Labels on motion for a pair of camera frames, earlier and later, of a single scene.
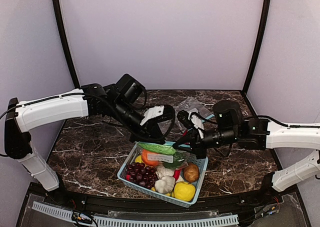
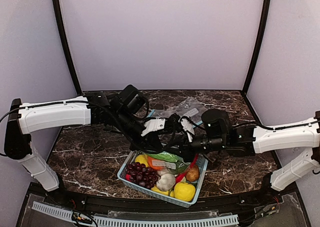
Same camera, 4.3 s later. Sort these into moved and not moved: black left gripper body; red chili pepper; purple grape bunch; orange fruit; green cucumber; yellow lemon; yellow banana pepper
Moved: red chili pepper; black left gripper body; green cucumber; orange fruit
Not moved: yellow banana pepper; purple grape bunch; yellow lemon
